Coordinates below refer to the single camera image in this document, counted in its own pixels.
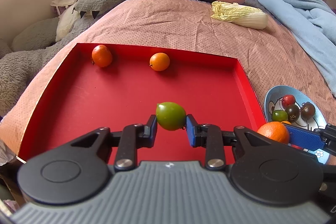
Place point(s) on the small orange kumquat back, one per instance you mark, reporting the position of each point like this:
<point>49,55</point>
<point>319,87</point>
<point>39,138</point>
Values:
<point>159,62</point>

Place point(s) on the salmon dotted bedspread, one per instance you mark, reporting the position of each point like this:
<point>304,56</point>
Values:
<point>270,57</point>

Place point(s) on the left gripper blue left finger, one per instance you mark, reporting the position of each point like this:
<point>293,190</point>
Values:
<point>148,133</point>

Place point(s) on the green tomato front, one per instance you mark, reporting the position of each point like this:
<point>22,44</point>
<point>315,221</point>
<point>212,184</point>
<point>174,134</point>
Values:
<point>279,116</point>

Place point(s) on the large orange tangerine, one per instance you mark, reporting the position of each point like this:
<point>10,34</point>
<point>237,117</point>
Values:
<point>101,56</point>

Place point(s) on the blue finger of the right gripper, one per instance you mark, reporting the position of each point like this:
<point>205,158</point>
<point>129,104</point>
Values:
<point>304,138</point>

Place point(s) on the napa cabbage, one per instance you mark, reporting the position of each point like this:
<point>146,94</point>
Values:
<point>246,16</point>

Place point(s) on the dark purple tomato small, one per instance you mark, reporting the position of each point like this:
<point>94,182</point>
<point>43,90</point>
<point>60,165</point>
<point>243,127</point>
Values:
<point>307,111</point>

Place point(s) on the blue tiger cartoon plate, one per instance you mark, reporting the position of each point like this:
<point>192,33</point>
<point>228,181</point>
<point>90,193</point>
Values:
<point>273,102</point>

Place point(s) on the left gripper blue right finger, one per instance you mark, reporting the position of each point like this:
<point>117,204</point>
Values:
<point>196,133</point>

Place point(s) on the red shallow tray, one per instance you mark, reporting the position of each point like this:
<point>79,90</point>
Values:
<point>80,96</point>

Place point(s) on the grey Totoro plush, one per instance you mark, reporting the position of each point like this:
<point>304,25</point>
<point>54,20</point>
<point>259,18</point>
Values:
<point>32,49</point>

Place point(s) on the small red fruit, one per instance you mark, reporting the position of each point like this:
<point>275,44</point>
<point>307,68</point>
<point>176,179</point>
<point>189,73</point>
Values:
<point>296,147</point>

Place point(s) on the red pear with stem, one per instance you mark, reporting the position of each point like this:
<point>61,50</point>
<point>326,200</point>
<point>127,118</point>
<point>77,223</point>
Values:
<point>287,100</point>

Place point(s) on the light blue blanket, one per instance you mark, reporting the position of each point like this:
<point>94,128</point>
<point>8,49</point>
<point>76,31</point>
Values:
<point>312,23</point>

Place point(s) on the green tomato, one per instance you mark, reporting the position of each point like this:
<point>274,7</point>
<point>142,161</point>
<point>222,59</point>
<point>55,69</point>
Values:
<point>170,116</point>
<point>279,116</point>

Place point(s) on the dark purple tomato large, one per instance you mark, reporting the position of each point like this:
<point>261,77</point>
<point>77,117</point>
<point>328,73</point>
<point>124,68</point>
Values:
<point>293,113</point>

